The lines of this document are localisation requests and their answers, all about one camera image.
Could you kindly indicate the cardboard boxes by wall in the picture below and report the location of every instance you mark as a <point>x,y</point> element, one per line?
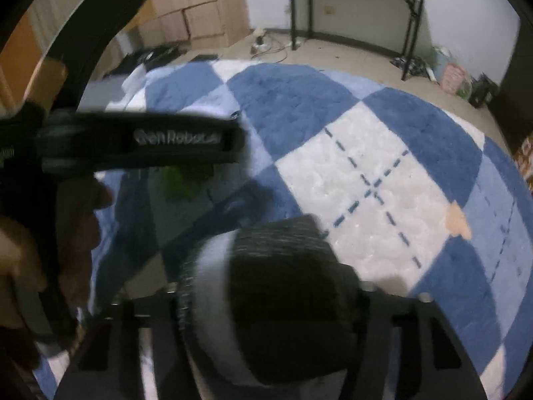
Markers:
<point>523,158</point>

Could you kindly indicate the person's hand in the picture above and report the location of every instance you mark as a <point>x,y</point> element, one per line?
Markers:
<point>47,235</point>

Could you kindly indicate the pink bag on floor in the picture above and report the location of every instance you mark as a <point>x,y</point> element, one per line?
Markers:
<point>452,78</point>

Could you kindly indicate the blue white checkered rug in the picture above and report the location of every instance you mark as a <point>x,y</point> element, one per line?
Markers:
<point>415,198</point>

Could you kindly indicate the black bag on floor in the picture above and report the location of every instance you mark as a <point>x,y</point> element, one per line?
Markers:
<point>483,90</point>

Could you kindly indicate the wooden cabinet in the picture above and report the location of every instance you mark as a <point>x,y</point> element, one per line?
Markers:
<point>202,24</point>

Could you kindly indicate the green small object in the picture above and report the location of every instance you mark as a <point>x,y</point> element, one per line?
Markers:
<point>186,181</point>

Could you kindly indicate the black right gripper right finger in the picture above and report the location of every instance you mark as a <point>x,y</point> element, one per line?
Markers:
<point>413,338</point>

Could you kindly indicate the power strip with cables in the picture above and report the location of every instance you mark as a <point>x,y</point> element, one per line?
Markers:
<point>265,45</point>

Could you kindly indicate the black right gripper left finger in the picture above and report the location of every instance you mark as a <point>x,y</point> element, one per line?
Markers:
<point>107,364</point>

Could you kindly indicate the black case on floor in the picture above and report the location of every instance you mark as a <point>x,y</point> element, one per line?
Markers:
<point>151,58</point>

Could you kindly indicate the black flat tray on floor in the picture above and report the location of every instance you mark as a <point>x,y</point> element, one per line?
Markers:
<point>205,58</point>

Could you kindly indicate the black white striped foam cylinder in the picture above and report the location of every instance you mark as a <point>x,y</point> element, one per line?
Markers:
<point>270,305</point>

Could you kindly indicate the dark door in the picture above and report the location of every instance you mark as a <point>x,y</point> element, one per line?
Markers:
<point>512,107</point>

